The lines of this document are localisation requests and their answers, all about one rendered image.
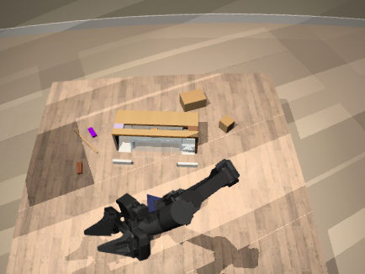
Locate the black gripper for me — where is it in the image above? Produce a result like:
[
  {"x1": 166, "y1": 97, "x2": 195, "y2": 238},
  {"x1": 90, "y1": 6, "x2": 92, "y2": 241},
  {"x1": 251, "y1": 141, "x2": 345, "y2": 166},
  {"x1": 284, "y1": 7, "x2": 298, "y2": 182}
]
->
[{"x1": 84, "y1": 206, "x2": 158, "y2": 261}]

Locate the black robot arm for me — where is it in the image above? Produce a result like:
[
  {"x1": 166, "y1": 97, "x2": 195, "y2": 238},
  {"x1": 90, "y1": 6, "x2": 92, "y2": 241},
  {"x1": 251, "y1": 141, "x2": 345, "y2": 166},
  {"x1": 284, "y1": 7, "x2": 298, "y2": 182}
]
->
[{"x1": 116, "y1": 159, "x2": 240, "y2": 234}]

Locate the small purple block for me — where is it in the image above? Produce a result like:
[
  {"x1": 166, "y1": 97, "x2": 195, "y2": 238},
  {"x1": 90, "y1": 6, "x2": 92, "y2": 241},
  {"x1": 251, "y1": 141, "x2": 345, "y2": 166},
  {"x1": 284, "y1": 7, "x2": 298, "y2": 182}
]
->
[{"x1": 88, "y1": 127, "x2": 97, "y2": 138}]

